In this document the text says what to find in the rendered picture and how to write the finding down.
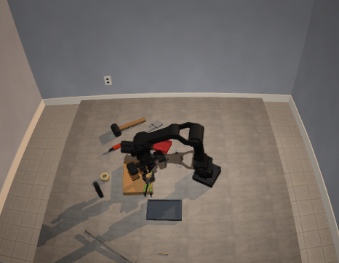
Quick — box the black mallet with wooden handle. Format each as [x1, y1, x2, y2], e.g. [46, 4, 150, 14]
[111, 118, 146, 137]

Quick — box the red-handled screwdriver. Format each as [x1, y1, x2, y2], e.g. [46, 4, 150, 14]
[103, 143, 121, 154]

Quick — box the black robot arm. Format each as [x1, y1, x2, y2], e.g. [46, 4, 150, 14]
[121, 122, 213, 178]

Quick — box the orange wooden board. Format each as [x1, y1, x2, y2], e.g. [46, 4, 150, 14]
[123, 161, 145, 195]

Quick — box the red open tray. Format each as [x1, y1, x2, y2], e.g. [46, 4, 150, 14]
[153, 140, 172, 154]

